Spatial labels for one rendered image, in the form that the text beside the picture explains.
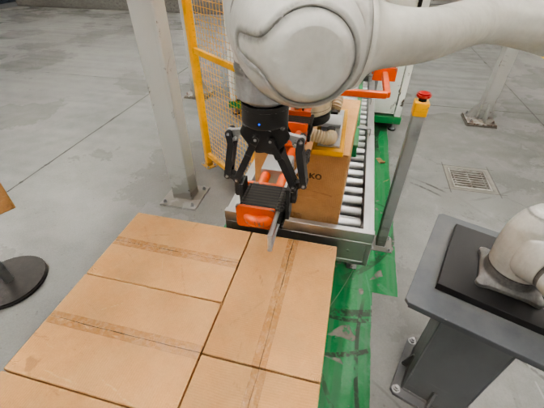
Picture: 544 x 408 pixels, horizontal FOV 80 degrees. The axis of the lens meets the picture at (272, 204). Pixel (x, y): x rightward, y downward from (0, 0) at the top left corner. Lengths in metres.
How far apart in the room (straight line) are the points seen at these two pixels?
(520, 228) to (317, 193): 0.74
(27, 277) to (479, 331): 2.32
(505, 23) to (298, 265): 1.08
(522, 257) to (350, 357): 1.00
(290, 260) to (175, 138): 1.32
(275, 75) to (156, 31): 1.90
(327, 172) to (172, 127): 1.28
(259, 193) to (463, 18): 0.40
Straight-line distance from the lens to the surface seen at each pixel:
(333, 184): 1.42
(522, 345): 1.19
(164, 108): 2.31
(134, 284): 1.46
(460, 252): 1.31
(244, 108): 0.51
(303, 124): 0.87
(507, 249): 1.16
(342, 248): 1.57
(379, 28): 0.34
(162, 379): 1.21
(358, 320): 1.94
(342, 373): 1.79
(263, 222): 0.59
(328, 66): 0.27
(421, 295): 1.15
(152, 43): 2.19
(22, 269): 2.57
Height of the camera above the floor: 1.61
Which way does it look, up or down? 39 degrees down
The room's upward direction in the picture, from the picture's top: straight up
